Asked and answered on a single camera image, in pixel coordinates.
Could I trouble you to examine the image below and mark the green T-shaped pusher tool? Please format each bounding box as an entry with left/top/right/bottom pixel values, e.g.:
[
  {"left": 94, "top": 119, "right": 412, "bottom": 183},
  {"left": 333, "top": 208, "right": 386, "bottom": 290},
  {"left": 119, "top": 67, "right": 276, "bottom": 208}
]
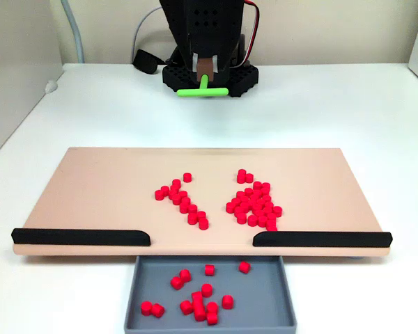
[{"left": 176, "top": 57, "right": 229, "bottom": 98}]

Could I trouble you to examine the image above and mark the black rail strip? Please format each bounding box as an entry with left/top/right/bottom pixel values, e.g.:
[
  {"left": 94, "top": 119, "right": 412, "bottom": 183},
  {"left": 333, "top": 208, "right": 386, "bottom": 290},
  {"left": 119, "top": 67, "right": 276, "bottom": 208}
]
[
  {"left": 252, "top": 230, "right": 394, "bottom": 248},
  {"left": 10, "top": 228, "right": 151, "bottom": 247}
]

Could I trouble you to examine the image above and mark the beige board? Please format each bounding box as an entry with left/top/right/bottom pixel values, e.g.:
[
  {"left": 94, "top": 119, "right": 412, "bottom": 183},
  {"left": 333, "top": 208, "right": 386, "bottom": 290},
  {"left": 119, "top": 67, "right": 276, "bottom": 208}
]
[{"left": 12, "top": 146, "right": 393, "bottom": 258}]

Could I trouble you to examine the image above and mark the red white black servo cable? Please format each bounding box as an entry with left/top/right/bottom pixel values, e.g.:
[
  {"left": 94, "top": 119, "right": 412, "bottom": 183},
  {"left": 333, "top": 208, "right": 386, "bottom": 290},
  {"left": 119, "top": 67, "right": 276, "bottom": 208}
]
[{"left": 235, "top": 0, "right": 261, "bottom": 69}]

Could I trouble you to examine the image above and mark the thick white conduit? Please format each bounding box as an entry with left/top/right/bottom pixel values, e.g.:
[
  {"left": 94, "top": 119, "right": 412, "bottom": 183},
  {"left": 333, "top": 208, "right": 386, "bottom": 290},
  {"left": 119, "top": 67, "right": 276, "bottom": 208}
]
[{"left": 61, "top": 0, "right": 85, "bottom": 64}]

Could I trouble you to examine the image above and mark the thin white cable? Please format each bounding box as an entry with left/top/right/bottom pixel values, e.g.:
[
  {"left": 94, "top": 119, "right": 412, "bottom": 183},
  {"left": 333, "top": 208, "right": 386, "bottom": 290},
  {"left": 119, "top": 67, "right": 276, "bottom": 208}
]
[{"left": 131, "top": 5, "right": 163, "bottom": 65}]

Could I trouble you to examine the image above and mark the grey tray container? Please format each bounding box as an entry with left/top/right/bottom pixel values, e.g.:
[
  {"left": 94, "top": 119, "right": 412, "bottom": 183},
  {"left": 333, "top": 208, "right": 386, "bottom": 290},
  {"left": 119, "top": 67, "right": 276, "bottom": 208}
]
[{"left": 123, "top": 255, "right": 298, "bottom": 334}]

